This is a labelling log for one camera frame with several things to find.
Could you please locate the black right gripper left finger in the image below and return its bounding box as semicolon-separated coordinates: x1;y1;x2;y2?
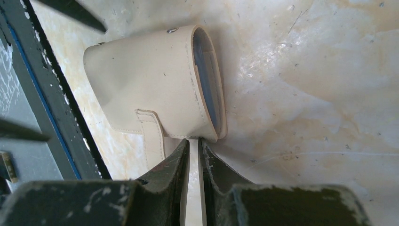
126;139;190;226

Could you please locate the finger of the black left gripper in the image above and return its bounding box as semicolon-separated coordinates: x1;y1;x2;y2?
0;118;50;142
38;0;107;33

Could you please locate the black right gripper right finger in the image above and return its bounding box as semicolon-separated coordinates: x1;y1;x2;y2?
198;138;253;226

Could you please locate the beige card holder wallet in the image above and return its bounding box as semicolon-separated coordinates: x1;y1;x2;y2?
83;24;228;226

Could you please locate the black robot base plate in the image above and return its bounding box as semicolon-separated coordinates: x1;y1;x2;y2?
0;0;111;179

